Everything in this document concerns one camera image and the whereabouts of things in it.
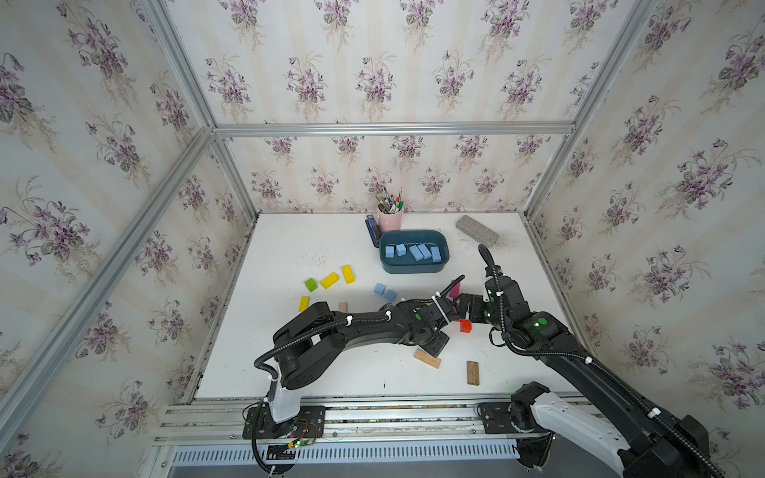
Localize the teal plastic bin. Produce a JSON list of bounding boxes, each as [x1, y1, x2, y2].
[[379, 229, 450, 275]]

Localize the yellow block upright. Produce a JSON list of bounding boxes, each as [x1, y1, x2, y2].
[[342, 265, 356, 284]]

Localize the green cube block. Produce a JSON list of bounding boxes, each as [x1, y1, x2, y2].
[[304, 278, 318, 292]]

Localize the pens in cup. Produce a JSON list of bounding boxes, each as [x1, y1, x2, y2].
[[378, 188, 404, 215]]

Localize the yellow block slanted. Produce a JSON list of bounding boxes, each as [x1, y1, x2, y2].
[[320, 272, 340, 289]]

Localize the grey stone brick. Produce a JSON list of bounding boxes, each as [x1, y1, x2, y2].
[[455, 215, 499, 247]]

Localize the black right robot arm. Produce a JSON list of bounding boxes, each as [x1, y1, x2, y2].
[[459, 244, 724, 477]]

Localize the small yellow block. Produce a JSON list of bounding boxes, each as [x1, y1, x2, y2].
[[298, 297, 310, 313]]

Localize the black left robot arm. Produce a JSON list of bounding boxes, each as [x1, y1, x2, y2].
[[250, 275, 464, 426]]

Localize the dark brown wood block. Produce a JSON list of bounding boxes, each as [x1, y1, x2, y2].
[[466, 360, 480, 386]]

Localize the pink pen cup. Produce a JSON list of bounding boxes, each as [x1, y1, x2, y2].
[[377, 204, 404, 233]]

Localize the stamped wood long block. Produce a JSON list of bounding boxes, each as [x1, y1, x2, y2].
[[414, 349, 441, 370]]

